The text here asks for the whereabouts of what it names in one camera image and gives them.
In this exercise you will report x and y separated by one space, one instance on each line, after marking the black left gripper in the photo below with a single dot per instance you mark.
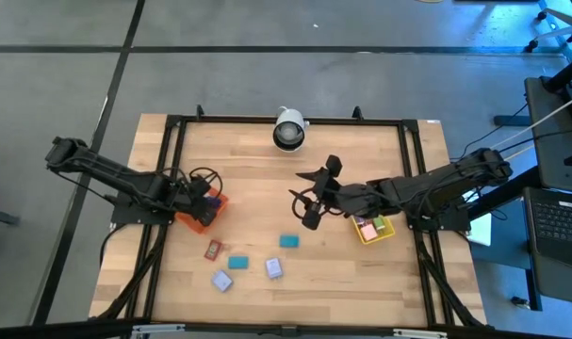
191 198

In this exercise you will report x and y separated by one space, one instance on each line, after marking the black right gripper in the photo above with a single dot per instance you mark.
342 198

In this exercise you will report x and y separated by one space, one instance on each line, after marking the teal box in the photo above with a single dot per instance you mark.
289 241
238 262

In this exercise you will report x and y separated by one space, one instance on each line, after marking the pink plug charger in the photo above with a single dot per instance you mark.
368 232

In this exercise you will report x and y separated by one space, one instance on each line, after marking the lavender plug charger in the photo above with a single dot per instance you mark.
273 268
222 281

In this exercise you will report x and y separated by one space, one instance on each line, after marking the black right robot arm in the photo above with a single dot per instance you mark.
431 183

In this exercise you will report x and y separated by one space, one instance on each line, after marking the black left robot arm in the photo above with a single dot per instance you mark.
116 176

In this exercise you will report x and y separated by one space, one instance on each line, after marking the office chair base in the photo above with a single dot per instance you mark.
556 28

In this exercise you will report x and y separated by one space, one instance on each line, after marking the orange plastic basket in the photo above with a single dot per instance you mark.
187 221

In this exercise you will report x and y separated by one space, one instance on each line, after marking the red digital thermometer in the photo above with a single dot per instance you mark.
213 250

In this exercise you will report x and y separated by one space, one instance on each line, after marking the yellow plastic basket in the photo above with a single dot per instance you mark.
388 234

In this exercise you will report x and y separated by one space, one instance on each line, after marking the pale cyan sheet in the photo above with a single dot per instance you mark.
481 229

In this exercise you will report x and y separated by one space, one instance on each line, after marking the black crossbar with silver brackets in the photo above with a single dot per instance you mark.
54 329

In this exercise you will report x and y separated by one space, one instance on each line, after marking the grey furniture foot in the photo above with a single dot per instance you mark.
0 216

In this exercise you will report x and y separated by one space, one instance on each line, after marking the dark grey desk panel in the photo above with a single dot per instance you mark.
549 141

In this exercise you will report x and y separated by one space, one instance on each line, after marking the black laptop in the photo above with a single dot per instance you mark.
559 226

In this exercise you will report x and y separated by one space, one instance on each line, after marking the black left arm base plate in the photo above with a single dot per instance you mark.
130 217

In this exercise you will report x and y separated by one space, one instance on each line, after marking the black aluminium table frame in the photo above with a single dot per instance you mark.
229 118

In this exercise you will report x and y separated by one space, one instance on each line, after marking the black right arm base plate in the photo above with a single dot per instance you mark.
446 225

